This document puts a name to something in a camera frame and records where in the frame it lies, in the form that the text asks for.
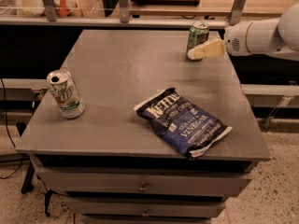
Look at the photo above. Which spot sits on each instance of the orange white plastic bag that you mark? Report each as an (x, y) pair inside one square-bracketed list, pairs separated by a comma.
[(52, 9)]

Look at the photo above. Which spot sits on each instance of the green soda can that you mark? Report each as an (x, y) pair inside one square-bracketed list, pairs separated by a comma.
[(198, 34)]

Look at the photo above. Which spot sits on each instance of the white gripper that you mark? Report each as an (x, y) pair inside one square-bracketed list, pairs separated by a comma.
[(234, 41)]

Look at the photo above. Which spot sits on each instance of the grey metal rail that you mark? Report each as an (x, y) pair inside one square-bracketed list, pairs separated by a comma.
[(98, 22)]

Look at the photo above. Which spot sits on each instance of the grey drawer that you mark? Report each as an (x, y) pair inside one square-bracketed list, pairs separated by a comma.
[(143, 182), (144, 207)]

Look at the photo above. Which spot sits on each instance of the white 7up can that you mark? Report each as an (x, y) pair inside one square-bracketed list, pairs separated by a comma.
[(63, 89)]

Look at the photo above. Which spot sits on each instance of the middle grey drawer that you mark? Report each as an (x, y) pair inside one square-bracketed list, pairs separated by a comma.
[(144, 207)]

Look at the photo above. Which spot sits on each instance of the blue kettle chips bag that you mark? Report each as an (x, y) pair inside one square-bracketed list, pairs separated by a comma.
[(186, 127)]

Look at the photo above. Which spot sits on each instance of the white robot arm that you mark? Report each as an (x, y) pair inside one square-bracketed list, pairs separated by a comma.
[(278, 38)]

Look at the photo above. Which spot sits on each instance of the top grey drawer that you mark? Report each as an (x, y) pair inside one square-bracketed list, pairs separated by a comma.
[(143, 182)]

